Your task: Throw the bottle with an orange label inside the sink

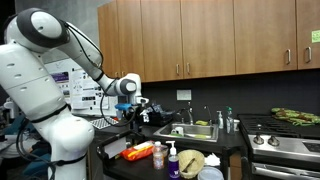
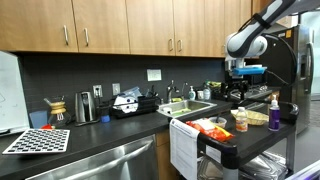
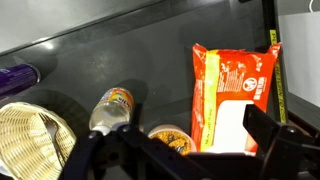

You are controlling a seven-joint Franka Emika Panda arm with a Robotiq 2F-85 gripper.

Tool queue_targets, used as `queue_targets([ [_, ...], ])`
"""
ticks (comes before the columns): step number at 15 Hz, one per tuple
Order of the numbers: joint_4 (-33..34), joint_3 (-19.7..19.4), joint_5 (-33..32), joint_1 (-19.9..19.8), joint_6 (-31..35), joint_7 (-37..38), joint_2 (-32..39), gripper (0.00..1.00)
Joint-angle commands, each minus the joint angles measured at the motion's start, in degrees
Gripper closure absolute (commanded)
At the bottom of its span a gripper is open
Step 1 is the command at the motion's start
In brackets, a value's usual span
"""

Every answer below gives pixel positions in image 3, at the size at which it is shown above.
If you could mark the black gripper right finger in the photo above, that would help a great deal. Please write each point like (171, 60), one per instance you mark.
(286, 146)

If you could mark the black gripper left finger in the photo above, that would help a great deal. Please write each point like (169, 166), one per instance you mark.
(110, 156)

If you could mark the clear bottle with orange label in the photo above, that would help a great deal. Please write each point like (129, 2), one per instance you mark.
(111, 110)

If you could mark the purple soap pump bottle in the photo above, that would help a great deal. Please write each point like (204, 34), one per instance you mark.
(16, 80)

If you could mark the plastic bowl of orange food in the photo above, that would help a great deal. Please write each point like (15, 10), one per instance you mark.
(170, 136)

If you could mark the orange snack bag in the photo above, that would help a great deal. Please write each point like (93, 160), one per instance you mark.
(230, 83)

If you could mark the woven wicker basket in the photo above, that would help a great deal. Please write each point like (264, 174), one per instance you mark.
(23, 140)

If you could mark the black utility cart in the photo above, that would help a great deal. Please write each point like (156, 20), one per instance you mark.
(133, 50)

